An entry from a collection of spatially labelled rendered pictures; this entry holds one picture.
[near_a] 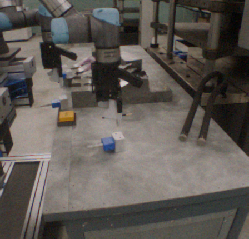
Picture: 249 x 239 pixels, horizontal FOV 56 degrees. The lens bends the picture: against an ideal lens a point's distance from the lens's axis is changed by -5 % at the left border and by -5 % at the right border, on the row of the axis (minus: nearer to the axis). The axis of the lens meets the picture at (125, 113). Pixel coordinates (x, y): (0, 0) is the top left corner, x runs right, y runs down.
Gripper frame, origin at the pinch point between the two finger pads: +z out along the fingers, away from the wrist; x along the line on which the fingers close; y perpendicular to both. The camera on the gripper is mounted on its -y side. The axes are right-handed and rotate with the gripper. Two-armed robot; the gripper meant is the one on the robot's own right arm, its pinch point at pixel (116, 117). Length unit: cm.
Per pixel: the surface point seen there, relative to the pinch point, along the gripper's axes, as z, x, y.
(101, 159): 12.8, 4.5, 7.2
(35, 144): 92, -135, 46
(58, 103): 8.8, -38.5, 18.1
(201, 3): -33, -68, -75
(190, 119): 8.4, -3.1, -31.8
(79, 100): 8.7, -37.3, 8.1
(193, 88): 15, -47, -61
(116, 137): 7.4, 0.9, 0.4
